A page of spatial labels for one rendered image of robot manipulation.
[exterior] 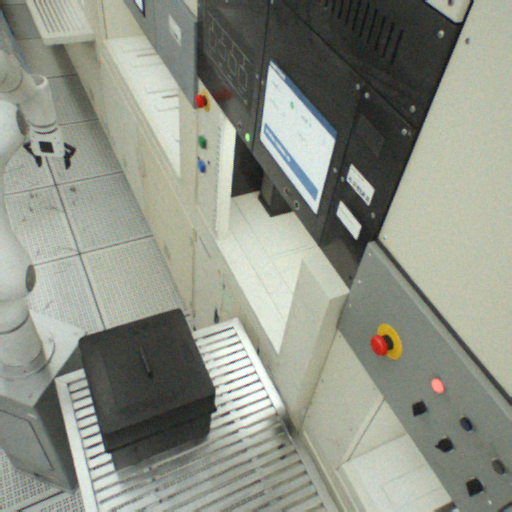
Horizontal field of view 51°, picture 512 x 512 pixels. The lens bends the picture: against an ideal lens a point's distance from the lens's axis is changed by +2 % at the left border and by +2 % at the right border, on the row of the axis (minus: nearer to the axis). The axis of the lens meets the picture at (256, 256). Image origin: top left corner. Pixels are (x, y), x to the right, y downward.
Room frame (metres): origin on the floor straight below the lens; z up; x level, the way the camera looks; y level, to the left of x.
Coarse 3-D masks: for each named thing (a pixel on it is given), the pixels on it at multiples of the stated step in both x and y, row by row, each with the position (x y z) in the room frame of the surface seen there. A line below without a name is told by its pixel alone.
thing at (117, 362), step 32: (160, 320) 0.81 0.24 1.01; (96, 352) 0.69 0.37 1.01; (128, 352) 0.70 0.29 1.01; (160, 352) 0.71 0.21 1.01; (192, 352) 0.72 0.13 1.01; (96, 384) 0.60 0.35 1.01; (128, 384) 0.61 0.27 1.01; (160, 384) 0.62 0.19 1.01; (192, 384) 0.63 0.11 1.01; (96, 416) 0.56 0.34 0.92; (128, 416) 0.53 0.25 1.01; (160, 416) 0.54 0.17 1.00; (192, 416) 0.59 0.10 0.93
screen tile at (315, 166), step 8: (304, 112) 0.93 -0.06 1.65; (304, 120) 0.93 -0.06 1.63; (296, 128) 0.95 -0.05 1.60; (304, 128) 0.92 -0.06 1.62; (312, 128) 0.90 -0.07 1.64; (296, 136) 0.94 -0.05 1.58; (312, 136) 0.89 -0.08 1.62; (320, 136) 0.87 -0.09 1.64; (296, 144) 0.94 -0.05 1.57; (312, 144) 0.89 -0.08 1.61; (320, 144) 0.87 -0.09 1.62; (328, 144) 0.85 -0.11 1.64; (296, 152) 0.93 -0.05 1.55; (304, 152) 0.91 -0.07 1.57; (320, 152) 0.86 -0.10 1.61; (304, 160) 0.90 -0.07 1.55; (312, 160) 0.88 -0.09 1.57; (320, 160) 0.86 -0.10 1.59; (312, 168) 0.87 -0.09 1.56; (320, 168) 0.85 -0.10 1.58; (320, 176) 0.85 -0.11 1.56
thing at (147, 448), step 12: (204, 420) 0.61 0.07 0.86; (168, 432) 0.56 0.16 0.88; (180, 432) 0.58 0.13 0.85; (192, 432) 0.59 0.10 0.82; (204, 432) 0.61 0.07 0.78; (144, 444) 0.53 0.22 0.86; (156, 444) 0.54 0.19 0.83; (168, 444) 0.56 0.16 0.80; (180, 444) 0.58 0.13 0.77; (120, 456) 0.49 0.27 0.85; (132, 456) 0.51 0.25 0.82; (144, 456) 0.52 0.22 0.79; (120, 468) 0.49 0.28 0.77
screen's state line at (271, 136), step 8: (264, 128) 1.06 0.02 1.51; (272, 136) 1.03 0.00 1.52; (272, 144) 1.02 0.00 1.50; (280, 144) 0.99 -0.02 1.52; (280, 152) 0.99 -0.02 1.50; (288, 152) 0.96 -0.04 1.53; (288, 160) 0.95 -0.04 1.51; (296, 168) 0.92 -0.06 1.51; (296, 176) 0.92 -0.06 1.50; (304, 176) 0.89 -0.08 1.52; (304, 184) 0.89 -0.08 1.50; (312, 184) 0.86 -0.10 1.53; (312, 192) 0.86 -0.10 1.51
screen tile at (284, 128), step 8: (272, 80) 1.05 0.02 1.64; (272, 88) 1.05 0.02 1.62; (280, 88) 1.02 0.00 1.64; (280, 96) 1.02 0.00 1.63; (288, 96) 0.99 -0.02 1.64; (280, 104) 1.01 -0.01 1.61; (288, 104) 0.99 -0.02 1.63; (296, 104) 0.96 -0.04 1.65; (272, 112) 1.04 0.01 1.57; (288, 112) 0.98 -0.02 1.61; (272, 120) 1.03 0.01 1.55; (280, 120) 1.00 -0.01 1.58; (288, 120) 0.98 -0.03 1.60; (280, 128) 1.00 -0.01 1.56; (288, 128) 0.97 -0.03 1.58; (288, 136) 0.97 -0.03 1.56; (288, 144) 0.96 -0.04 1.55
